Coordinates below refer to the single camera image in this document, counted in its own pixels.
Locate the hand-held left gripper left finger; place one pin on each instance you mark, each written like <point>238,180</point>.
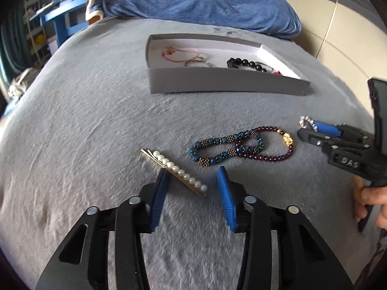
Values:
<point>158,199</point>

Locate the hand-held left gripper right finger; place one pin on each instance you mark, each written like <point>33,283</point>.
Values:
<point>228,199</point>

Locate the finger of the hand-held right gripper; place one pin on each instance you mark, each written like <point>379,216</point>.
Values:
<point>328,128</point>
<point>311,139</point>

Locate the pearl hair clip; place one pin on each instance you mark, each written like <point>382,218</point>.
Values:
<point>181,172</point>

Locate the grey cardboard box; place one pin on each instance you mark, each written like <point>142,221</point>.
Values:
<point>211,81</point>

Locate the silver bangle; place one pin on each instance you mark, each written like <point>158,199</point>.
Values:
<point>193,61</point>

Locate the person's right hand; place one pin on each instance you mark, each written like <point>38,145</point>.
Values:
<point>378,198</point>

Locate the beige wardrobe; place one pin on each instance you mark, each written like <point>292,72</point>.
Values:
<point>338,21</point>

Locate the blue blanket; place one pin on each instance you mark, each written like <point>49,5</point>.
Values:
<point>211,6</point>

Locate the yellow object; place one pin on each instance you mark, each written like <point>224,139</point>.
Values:
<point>39,38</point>

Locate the fleece-lined denim jacket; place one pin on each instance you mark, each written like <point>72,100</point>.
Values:
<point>92,9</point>

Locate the blue desk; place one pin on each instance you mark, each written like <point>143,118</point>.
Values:
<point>60,18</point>

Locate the white shelf cart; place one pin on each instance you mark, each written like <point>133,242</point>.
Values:
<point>31,33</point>

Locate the teal curtain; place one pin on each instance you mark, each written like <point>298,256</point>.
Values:
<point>12,45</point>

